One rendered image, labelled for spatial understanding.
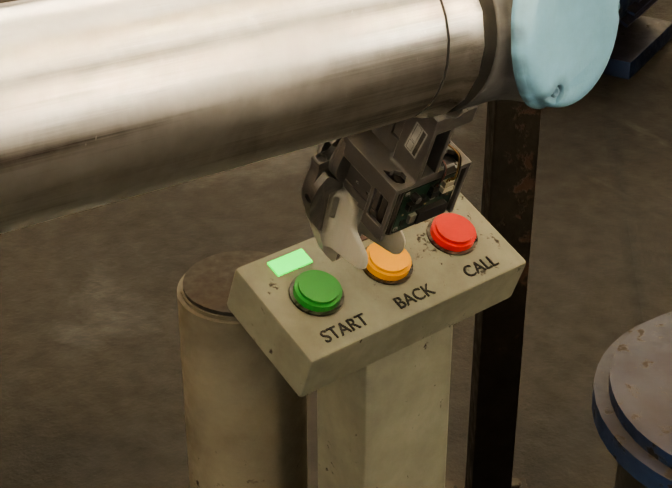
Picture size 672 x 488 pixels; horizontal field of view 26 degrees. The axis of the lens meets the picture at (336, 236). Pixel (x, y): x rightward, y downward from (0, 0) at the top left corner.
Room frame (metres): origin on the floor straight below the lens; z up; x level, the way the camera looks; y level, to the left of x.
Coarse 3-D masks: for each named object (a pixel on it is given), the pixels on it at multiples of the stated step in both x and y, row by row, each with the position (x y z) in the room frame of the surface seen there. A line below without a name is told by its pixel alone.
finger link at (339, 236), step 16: (336, 192) 0.94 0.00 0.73; (336, 208) 0.94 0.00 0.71; (352, 208) 0.93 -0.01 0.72; (336, 224) 0.94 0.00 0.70; (352, 224) 0.93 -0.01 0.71; (320, 240) 0.95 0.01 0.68; (336, 240) 0.94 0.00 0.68; (352, 240) 0.93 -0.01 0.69; (336, 256) 0.97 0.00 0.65; (352, 256) 0.93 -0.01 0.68
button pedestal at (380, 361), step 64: (320, 256) 1.04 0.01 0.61; (448, 256) 1.07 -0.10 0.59; (512, 256) 1.08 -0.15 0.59; (256, 320) 0.99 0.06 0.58; (320, 320) 0.97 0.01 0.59; (384, 320) 0.98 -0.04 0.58; (448, 320) 1.04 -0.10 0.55; (320, 384) 0.95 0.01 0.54; (384, 384) 1.00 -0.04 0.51; (448, 384) 1.05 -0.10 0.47; (320, 448) 1.03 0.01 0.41; (384, 448) 1.00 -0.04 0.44
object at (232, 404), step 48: (192, 288) 1.13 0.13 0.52; (192, 336) 1.10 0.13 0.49; (240, 336) 1.08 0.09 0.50; (192, 384) 1.11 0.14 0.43; (240, 384) 1.08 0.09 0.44; (288, 384) 1.10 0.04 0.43; (192, 432) 1.11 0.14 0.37; (240, 432) 1.08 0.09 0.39; (288, 432) 1.10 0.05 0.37; (192, 480) 1.12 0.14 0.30; (240, 480) 1.08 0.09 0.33; (288, 480) 1.10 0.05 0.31
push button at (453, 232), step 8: (440, 216) 1.10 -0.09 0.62; (448, 216) 1.10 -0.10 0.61; (456, 216) 1.10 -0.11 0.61; (432, 224) 1.09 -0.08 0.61; (440, 224) 1.09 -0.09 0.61; (448, 224) 1.09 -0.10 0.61; (456, 224) 1.09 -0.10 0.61; (464, 224) 1.09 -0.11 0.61; (472, 224) 1.10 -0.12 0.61; (432, 232) 1.08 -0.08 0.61; (440, 232) 1.08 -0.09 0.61; (448, 232) 1.08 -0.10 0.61; (456, 232) 1.08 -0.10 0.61; (464, 232) 1.08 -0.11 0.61; (472, 232) 1.09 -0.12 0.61; (440, 240) 1.07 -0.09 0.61; (448, 240) 1.07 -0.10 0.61; (456, 240) 1.07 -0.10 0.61; (464, 240) 1.07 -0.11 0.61; (472, 240) 1.08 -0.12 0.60; (448, 248) 1.07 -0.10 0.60; (456, 248) 1.07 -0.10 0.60; (464, 248) 1.07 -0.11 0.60
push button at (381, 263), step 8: (368, 248) 1.05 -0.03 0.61; (376, 248) 1.05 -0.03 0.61; (368, 256) 1.04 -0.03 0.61; (376, 256) 1.04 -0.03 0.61; (384, 256) 1.04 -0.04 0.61; (392, 256) 1.04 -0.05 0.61; (400, 256) 1.04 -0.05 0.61; (408, 256) 1.04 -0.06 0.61; (368, 264) 1.03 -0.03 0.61; (376, 264) 1.03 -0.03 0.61; (384, 264) 1.03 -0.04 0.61; (392, 264) 1.03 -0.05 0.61; (400, 264) 1.03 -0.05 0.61; (408, 264) 1.04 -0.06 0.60; (376, 272) 1.03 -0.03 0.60; (384, 272) 1.03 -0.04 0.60; (392, 272) 1.03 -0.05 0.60; (400, 272) 1.03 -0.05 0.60; (392, 280) 1.02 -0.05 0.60
